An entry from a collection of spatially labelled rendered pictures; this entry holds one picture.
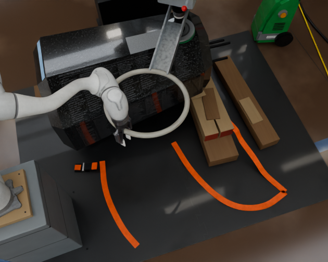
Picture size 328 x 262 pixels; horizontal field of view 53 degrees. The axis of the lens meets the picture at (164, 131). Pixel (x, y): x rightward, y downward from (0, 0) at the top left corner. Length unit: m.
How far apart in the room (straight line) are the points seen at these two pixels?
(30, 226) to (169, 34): 1.36
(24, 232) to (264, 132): 1.92
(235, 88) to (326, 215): 1.26
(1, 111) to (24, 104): 0.09
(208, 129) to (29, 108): 1.61
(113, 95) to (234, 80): 1.74
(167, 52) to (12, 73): 1.91
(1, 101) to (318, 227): 2.32
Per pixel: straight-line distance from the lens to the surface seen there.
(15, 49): 3.76
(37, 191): 1.98
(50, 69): 2.28
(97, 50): 2.29
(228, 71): 3.13
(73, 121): 2.29
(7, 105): 1.34
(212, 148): 2.69
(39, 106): 1.40
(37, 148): 3.02
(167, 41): 2.12
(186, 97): 1.89
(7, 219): 1.96
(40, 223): 1.93
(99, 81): 1.61
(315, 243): 2.79
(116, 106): 1.53
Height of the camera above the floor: 2.56
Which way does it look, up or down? 63 degrees down
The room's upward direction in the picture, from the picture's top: 3 degrees counter-clockwise
